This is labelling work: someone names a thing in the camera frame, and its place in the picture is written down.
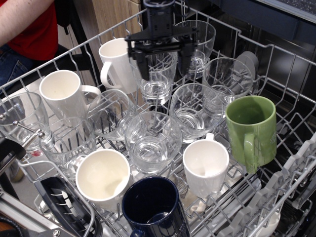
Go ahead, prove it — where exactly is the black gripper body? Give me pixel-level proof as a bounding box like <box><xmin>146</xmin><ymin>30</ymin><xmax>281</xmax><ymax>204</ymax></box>
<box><xmin>125</xmin><ymin>0</ymin><xmax>198</xmax><ymax>57</ymax></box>

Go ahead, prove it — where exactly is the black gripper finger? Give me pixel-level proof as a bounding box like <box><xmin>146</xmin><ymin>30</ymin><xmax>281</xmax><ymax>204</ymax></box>
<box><xmin>178</xmin><ymin>46</ymin><xmax>196</xmax><ymax>76</ymax></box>
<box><xmin>130</xmin><ymin>52</ymin><xmax>150</xmax><ymax>80</ymax></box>

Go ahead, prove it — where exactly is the green ceramic mug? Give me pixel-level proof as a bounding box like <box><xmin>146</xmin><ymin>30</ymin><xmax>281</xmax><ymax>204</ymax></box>
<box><xmin>225</xmin><ymin>95</ymin><xmax>277</xmax><ymax>174</ymax></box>

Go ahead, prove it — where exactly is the person forearm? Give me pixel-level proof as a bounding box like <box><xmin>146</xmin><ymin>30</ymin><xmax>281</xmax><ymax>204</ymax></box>
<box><xmin>0</xmin><ymin>0</ymin><xmax>53</xmax><ymax>45</ymax></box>

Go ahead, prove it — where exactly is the tall white mug rear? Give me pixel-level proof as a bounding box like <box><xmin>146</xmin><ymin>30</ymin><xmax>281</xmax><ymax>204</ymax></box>
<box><xmin>99</xmin><ymin>38</ymin><xmax>137</xmax><ymax>94</ymax></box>

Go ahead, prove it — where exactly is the tall white mug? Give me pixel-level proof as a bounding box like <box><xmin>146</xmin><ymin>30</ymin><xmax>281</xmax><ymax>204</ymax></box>
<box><xmin>99</xmin><ymin>38</ymin><xmax>137</xmax><ymax>94</ymax></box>
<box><xmin>39</xmin><ymin>70</ymin><xmax>101</xmax><ymax>119</ymax></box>

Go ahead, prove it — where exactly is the tall white mug left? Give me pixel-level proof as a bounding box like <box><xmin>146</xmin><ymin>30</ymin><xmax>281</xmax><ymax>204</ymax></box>
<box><xmin>39</xmin><ymin>70</ymin><xmax>101</xmax><ymax>119</ymax></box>

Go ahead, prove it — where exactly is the small white mug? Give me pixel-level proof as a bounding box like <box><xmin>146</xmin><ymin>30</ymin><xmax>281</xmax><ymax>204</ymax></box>
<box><xmin>183</xmin><ymin>133</ymin><xmax>230</xmax><ymax>198</ymax></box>

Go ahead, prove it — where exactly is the white mug front left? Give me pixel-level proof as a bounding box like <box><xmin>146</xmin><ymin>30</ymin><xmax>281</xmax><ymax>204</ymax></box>
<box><xmin>76</xmin><ymin>149</ymin><xmax>133</xmax><ymax>213</ymax></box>

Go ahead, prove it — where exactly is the navy blue mug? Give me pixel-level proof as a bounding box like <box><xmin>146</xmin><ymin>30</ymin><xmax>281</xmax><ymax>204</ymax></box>
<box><xmin>121</xmin><ymin>176</ymin><xmax>190</xmax><ymax>237</ymax></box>

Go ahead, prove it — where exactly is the clear glass rear right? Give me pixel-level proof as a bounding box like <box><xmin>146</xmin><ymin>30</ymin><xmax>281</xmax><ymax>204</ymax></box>
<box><xmin>175</xmin><ymin>20</ymin><xmax>216</xmax><ymax>80</ymax></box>

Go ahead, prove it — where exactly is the tall clear glass centre rear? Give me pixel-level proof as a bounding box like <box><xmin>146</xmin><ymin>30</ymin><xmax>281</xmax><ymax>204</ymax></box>
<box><xmin>129</xmin><ymin>52</ymin><xmax>178</xmax><ymax>106</ymax></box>

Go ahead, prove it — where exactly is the clear glass centre right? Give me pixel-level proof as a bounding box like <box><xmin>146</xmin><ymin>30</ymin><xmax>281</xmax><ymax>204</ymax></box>
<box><xmin>169</xmin><ymin>83</ymin><xmax>224</xmax><ymax>144</ymax></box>

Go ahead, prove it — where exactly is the clear glass centre left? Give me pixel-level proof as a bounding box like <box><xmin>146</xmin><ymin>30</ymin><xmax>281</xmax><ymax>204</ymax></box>
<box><xmin>87</xmin><ymin>89</ymin><xmax>138</xmax><ymax>141</ymax></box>

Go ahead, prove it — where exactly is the grey rack roller wheel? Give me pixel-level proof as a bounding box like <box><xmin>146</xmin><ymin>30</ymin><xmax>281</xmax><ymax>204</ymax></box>
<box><xmin>236</xmin><ymin>51</ymin><xmax>259</xmax><ymax>80</ymax></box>

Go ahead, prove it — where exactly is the clear glass centre front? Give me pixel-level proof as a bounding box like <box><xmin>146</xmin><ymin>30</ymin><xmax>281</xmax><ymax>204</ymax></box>
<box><xmin>125</xmin><ymin>111</ymin><xmax>183</xmax><ymax>174</ymax></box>

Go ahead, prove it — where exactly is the red shirt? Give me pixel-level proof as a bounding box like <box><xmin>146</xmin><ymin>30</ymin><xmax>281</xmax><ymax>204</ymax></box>
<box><xmin>0</xmin><ymin>0</ymin><xmax>58</xmax><ymax>61</ymax></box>

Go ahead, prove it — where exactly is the clear glass front left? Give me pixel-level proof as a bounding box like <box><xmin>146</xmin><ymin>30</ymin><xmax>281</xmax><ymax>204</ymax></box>
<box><xmin>39</xmin><ymin>117</ymin><xmax>96</xmax><ymax>181</ymax></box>

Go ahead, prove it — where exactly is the metal clamp screw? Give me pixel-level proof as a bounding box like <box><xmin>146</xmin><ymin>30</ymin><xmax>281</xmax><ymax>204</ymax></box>
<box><xmin>0</xmin><ymin>113</ymin><xmax>47</xmax><ymax>145</ymax></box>

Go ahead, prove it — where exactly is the clear glass far left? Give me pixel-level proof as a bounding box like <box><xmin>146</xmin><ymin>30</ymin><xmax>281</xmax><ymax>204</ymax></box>
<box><xmin>0</xmin><ymin>92</ymin><xmax>51</xmax><ymax>153</ymax></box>

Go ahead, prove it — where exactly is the grey plastic tine row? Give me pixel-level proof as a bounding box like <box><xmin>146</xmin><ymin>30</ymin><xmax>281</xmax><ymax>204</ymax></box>
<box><xmin>217</xmin><ymin>135</ymin><xmax>316</xmax><ymax>237</ymax></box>

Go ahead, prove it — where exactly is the grey wire dishwasher rack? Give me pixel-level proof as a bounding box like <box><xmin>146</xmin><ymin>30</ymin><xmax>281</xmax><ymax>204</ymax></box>
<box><xmin>8</xmin><ymin>8</ymin><xmax>316</xmax><ymax>237</ymax></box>

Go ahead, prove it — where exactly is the black rack handle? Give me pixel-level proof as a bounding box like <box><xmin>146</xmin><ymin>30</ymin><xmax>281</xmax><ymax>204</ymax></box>
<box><xmin>34</xmin><ymin>177</ymin><xmax>103</xmax><ymax>237</ymax></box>

